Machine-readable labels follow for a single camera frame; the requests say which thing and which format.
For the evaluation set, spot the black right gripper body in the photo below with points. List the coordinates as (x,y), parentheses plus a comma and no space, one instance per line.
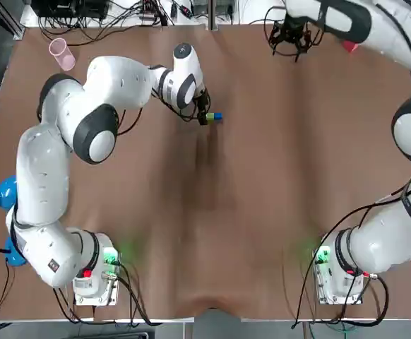
(296,30)

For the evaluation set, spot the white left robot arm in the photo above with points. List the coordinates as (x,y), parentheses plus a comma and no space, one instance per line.
(39,183)

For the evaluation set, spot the red foam cube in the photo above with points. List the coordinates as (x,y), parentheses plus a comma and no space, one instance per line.
(350,46)

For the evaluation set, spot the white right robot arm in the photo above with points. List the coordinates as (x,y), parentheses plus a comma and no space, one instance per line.
(378,243)

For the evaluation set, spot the aluminium profile rail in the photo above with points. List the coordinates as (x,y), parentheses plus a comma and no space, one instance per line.
(19,21)

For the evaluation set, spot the black electronics box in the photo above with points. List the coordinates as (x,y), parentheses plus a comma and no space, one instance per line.
(71,7)

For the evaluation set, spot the aluminium post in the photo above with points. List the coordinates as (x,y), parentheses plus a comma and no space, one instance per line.
(211,14)

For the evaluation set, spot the blue magnetic cube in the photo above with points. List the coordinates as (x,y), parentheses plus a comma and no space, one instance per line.
(218,116)

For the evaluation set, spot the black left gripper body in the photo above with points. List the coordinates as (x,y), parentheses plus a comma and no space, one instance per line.
(202,99)

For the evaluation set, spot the pink plastic cup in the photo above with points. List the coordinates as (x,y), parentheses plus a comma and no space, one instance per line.
(62,54)

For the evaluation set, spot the green magnetic cube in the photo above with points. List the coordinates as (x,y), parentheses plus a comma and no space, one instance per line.
(210,118)

